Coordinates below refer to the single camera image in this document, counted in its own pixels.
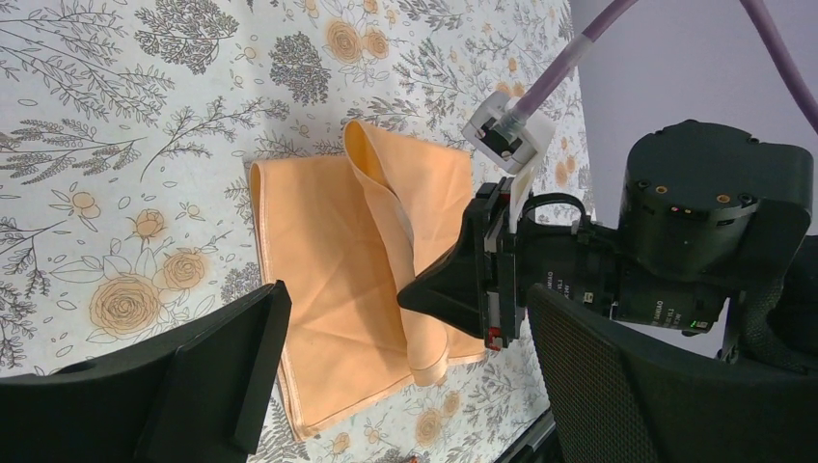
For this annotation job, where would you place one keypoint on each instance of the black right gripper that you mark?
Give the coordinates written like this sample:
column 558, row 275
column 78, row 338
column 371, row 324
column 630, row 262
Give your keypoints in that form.
column 552, row 241

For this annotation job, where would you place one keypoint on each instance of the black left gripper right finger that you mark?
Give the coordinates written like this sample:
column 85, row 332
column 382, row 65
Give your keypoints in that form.
column 621, row 396

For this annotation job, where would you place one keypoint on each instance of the orange cloth napkin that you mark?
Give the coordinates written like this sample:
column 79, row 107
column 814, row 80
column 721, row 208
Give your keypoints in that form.
column 346, row 234

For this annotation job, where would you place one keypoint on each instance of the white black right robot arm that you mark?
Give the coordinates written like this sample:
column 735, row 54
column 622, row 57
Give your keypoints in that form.
column 710, row 218

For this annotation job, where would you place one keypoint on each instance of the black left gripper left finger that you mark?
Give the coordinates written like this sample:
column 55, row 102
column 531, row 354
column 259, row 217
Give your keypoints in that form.
column 196, row 393

